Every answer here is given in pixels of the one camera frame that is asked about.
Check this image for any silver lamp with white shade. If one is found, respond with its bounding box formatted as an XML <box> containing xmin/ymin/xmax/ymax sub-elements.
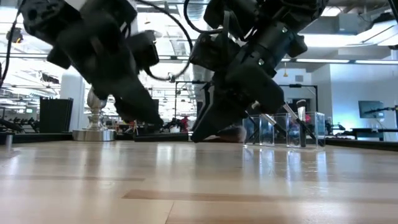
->
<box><xmin>72</xmin><ymin>86</ymin><xmax>116</xmax><ymax>142</ymax></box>

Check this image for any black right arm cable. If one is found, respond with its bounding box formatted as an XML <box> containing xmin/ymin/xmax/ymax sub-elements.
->
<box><xmin>183</xmin><ymin>0</ymin><xmax>224</xmax><ymax>34</ymax></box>

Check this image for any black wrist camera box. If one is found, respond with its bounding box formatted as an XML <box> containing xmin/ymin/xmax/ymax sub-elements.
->
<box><xmin>126</xmin><ymin>29</ymin><xmax>160</xmax><ymax>72</ymax></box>
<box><xmin>189</xmin><ymin>32</ymin><xmax>231</xmax><ymax>73</ymax></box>

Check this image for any clear acrylic organizer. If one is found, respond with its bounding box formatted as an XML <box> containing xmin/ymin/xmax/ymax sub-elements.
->
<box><xmin>244</xmin><ymin>111</ymin><xmax>326</xmax><ymax>148</ymax></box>

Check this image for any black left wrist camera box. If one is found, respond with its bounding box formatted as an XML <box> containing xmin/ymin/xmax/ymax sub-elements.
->
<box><xmin>126</xmin><ymin>29</ymin><xmax>160</xmax><ymax>72</ymax></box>

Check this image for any black metal frame stand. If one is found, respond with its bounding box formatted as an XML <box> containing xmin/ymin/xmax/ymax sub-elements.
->
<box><xmin>175</xmin><ymin>80</ymin><xmax>212</xmax><ymax>119</ymax></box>
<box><xmin>279</xmin><ymin>83</ymin><xmax>318</xmax><ymax>113</ymax></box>

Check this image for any black ceiling camera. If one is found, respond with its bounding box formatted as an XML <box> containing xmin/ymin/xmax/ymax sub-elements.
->
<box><xmin>6</xmin><ymin>27</ymin><xmax>24</xmax><ymax>44</ymax></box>

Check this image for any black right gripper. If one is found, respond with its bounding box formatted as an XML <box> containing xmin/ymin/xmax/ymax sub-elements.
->
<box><xmin>190</xmin><ymin>51</ymin><xmax>285</xmax><ymax>143</ymax></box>

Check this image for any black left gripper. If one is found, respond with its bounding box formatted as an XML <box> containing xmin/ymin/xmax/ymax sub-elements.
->
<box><xmin>57</xmin><ymin>18</ymin><xmax>164</xmax><ymax>125</ymax></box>

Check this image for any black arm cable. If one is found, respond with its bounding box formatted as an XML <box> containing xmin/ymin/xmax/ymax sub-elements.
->
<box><xmin>183</xmin><ymin>0</ymin><xmax>224</xmax><ymax>34</ymax></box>
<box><xmin>136</xmin><ymin>0</ymin><xmax>194</xmax><ymax>82</ymax></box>

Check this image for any black background cabinet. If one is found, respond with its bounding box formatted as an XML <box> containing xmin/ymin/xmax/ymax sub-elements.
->
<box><xmin>39</xmin><ymin>98</ymin><xmax>74</xmax><ymax>134</ymax></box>

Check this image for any black table edge rail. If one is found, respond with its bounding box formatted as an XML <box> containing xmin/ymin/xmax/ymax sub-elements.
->
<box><xmin>0</xmin><ymin>133</ymin><xmax>398</xmax><ymax>152</ymax></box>

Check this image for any wall-mounted black screen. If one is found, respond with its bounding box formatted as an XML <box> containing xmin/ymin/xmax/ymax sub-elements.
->
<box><xmin>358</xmin><ymin>100</ymin><xmax>385</xmax><ymax>119</ymax></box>

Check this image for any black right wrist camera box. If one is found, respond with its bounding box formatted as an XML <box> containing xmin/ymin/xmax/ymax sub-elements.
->
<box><xmin>189</xmin><ymin>32</ymin><xmax>231</xmax><ymax>73</ymax></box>

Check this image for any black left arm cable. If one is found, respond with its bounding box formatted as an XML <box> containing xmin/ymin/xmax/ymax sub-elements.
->
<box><xmin>136</xmin><ymin>0</ymin><xmax>194</xmax><ymax>82</ymax></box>

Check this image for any round-head black makeup brush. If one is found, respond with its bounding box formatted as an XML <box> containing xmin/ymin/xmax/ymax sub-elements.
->
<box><xmin>281</xmin><ymin>102</ymin><xmax>325</xmax><ymax>147</ymax></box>

